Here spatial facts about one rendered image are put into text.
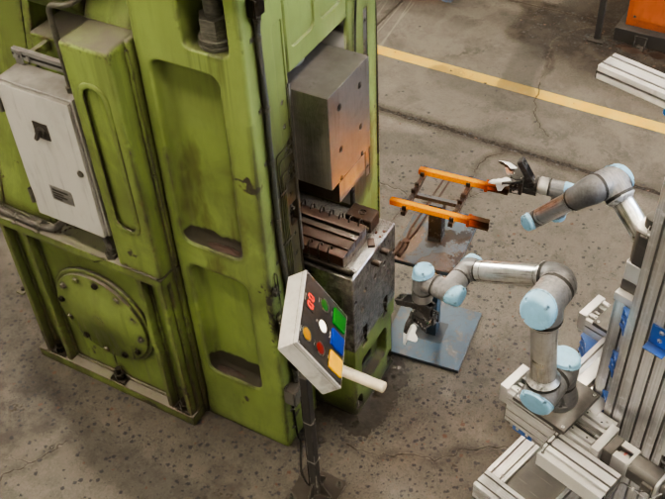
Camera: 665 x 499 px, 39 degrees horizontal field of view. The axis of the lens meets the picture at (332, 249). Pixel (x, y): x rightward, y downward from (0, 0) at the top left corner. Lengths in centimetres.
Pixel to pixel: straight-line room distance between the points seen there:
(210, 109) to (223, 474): 178
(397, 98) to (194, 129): 310
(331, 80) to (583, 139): 300
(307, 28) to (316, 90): 21
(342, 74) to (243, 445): 186
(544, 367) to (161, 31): 163
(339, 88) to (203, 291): 112
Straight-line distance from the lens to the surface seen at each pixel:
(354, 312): 383
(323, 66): 331
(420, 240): 423
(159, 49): 311
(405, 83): 638
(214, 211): 350
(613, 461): 347
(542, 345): 305
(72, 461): 448
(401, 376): 453
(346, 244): 373
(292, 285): 332
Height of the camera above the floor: 356
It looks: 44 degrees down
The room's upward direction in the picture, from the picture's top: 3 degrees counter-clockwise
